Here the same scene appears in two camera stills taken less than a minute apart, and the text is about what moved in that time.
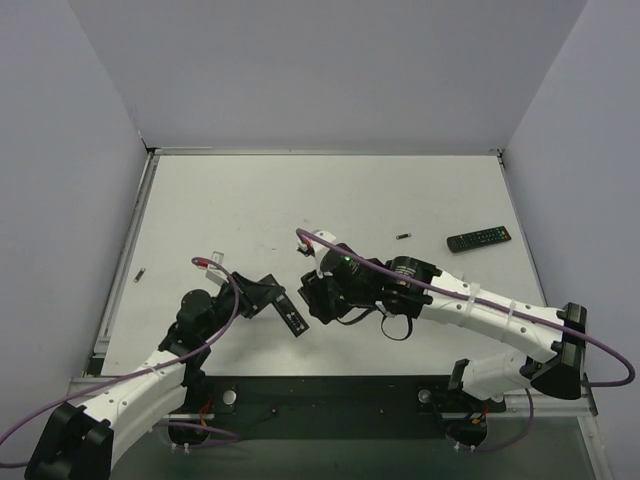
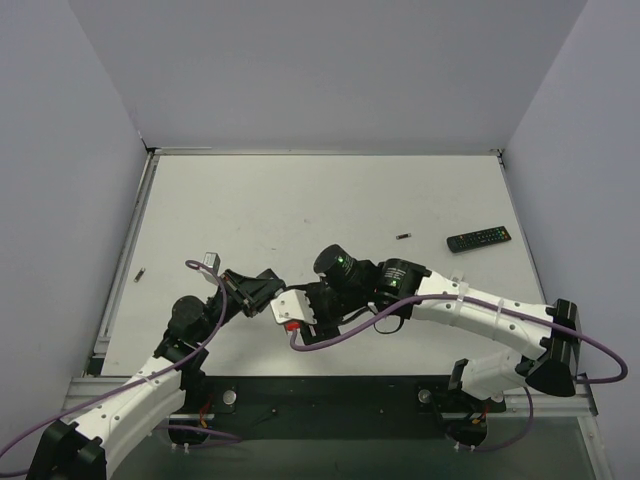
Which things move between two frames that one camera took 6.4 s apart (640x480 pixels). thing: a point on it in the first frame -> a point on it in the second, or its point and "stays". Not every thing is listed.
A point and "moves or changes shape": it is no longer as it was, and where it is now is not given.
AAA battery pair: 139,275 stays
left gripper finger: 262,305 stays
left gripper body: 261,295 stays
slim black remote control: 289,313 moves or changes shape
